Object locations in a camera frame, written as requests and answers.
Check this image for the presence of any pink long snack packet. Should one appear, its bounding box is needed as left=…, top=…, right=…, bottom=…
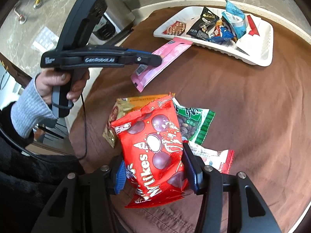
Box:
left=130, top=37, right=194, bottom=93

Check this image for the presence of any red white small packet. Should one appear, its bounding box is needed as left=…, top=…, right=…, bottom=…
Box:
left=185, top=140, right=235, bottom=174

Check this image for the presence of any red patterned nut packet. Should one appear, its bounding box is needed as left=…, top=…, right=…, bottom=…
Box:
left=162, top=21, right=186, bottom=36

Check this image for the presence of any green bean snack packet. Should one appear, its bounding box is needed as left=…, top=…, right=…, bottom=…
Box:
left=172, top=98, right=216, bottom=145

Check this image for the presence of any orange long snack packet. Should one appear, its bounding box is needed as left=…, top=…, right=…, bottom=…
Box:
left=118, top=92, right=175, bottom=111

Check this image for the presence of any red Milkes chocolate bag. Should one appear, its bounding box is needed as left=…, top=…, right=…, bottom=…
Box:
left=111, top=95, right=188, bottom=208

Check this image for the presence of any gold red pie packet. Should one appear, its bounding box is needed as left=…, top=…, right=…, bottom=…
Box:
left=102, top=97, right=135, bottom=148

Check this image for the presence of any black cookie snack packet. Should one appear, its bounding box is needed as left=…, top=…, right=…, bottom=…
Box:
left=187, top=7, right=219, bottom=41

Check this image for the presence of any dark blue red snack packet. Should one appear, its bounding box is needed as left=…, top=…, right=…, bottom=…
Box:
left=208, top=19, right=234, bottom=44

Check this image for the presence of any light blue snack packet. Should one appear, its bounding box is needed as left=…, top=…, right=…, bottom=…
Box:
left=222, top=0, right=246, bottom=39

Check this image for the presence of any white and red snack bag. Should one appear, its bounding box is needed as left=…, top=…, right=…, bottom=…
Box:
left=236, top=14, right=263, bottom=57

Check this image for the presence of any left grey sleeve forearm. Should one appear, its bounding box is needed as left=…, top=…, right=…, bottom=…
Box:
left=10, top=78, right=56, bottom=138

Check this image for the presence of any person's left hand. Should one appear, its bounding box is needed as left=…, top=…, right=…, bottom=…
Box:
left=35, top=68, right=90, bottom=105

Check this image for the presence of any stainless steel rice cooker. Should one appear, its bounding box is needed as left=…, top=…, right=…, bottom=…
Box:
left=89, top=0, right=135, bottom=45

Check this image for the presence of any brown cloth mat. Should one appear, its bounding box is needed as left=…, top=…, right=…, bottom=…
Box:
left=80, top=7, right=310, bottom=232

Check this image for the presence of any white ribbed plastic tray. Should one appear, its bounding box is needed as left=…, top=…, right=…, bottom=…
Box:
left=153, top=4, right=273, bottom=67

